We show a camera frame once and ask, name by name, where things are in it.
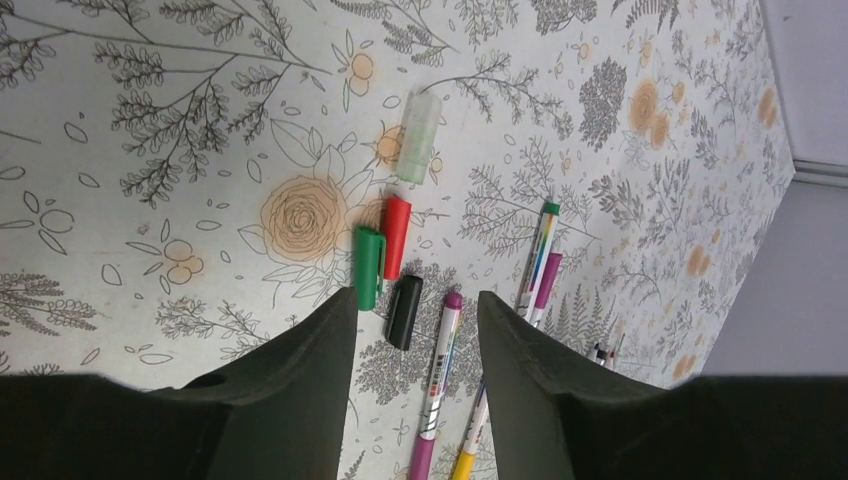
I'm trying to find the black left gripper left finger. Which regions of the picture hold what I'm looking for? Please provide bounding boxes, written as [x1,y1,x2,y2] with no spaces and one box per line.
[1,287,358,479]

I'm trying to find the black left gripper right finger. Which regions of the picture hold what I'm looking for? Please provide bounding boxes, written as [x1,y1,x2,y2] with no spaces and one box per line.
[477,291,847,479]

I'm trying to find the clear pen cap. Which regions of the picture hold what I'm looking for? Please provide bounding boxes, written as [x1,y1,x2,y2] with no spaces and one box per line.
[396,91,442,185]

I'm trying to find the yellow cap pen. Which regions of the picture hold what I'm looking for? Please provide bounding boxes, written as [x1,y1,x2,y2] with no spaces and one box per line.
[451,382,489,480]

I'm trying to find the purple cap pen left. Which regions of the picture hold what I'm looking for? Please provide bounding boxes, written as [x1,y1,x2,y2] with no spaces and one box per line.
[408,292,463,480]

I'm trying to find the purple cap pen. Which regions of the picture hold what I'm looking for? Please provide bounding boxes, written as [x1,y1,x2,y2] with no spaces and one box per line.
[528,253,563,327]
[408,292,463,480]

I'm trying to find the purple cap pen middle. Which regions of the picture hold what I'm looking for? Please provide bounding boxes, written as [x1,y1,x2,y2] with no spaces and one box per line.
[528,253,563,327]

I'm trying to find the green cap long pen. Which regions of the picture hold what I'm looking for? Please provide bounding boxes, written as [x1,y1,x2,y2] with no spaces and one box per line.
[517,201,560,320]

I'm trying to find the floral tablecloth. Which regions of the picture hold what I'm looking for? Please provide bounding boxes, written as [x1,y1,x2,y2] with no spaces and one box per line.
[1,1,794,479]

